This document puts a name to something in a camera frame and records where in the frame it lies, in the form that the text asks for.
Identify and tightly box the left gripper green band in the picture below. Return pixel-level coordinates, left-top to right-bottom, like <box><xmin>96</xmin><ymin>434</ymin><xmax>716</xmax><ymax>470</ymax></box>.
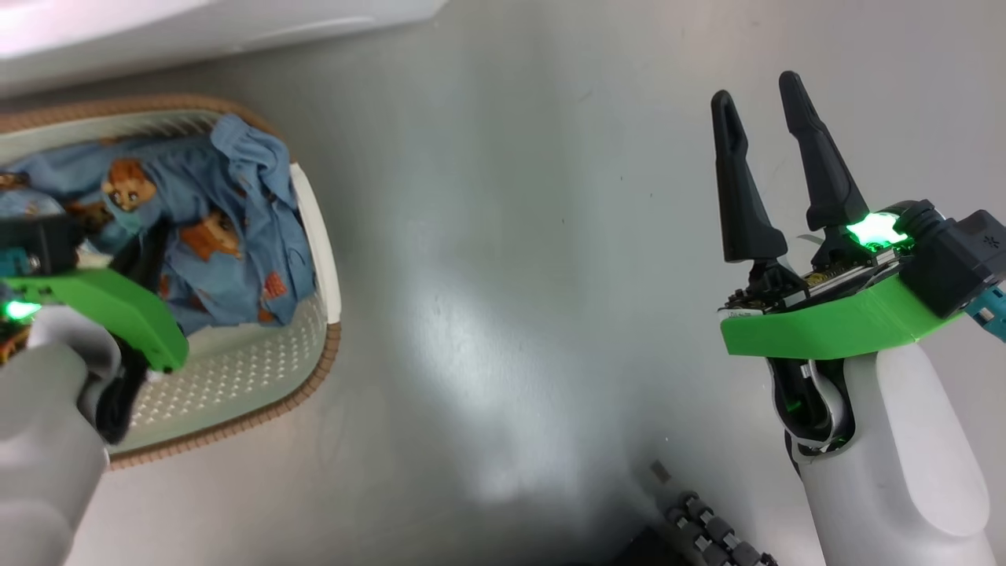
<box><xmin>0</xmin><ymin>224</ymin><xmax>189</xmax><ymax>438</ymax></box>

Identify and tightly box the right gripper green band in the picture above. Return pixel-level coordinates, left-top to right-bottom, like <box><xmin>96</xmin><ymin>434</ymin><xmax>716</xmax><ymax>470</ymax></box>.
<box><xmin>711</xmin><ymin>71</ymin><xmax>964</xmax><ymax>465</ymax></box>

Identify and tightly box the blue cartoon print garment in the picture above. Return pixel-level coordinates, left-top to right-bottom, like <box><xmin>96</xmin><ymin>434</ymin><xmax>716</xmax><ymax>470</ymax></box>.
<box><xmin>0</xmin><ymin>114</ymin><xmax>317</xmax><ymax>328</ymax></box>

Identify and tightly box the white basket with brown rim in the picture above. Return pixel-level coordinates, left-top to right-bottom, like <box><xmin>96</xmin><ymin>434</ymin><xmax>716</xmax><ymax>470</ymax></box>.
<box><xmin>0</xmin><ymin>94</ymin><xmax>343</xmax><ymax>472</ymax></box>

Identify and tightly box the right camera cable teal plug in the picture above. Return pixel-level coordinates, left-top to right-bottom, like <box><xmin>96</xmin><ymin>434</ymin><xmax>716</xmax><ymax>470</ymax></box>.
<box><xmin>963</xmin><ymin>285</ymin><xmax>1006</xmax><ymax>344</ymax></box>

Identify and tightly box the white front-load washing machine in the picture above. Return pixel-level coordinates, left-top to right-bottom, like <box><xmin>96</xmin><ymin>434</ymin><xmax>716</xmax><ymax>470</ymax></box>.
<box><xmin>0</xmin><ymin>0</ymin><xmax>449</xmax><ymax>99</ymax></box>

